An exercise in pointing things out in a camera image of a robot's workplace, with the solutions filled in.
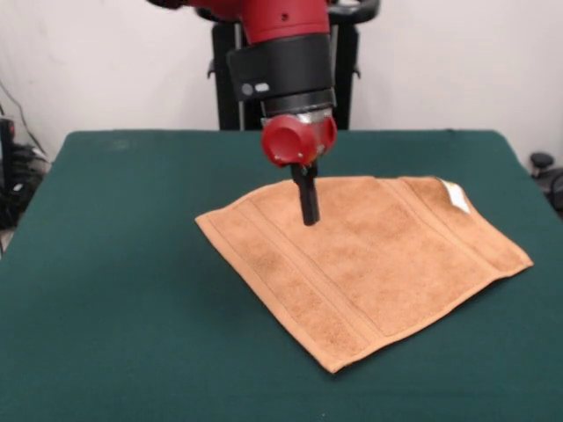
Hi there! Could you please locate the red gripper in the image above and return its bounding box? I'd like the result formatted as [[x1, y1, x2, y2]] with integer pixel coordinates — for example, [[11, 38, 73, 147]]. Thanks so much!
[[260, 113, 339, 228]]

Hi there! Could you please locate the tan terry towel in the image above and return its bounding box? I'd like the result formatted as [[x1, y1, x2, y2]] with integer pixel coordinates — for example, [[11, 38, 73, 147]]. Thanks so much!
[[194, 175, 535, 375]]

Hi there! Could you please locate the dark green table cloth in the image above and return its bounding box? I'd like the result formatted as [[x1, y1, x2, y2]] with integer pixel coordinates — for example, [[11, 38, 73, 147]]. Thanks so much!
[[0, 128, 563, 422]]

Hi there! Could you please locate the black electronics box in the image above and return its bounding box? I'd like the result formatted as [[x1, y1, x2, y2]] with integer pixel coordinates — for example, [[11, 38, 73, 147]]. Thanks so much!
[[0, 116, 18, 191]]

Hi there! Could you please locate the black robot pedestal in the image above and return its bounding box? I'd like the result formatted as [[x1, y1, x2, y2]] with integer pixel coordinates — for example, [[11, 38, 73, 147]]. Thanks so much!
[[195, 0, 380, 131]]

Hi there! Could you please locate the black cable bundle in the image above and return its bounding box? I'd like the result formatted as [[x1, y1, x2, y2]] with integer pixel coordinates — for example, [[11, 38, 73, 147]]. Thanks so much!
[[0, 143, 51, 230]]

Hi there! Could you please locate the grey cable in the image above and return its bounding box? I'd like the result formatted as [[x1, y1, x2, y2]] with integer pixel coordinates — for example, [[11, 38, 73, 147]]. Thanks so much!
[[0, 81, 48, 160]]

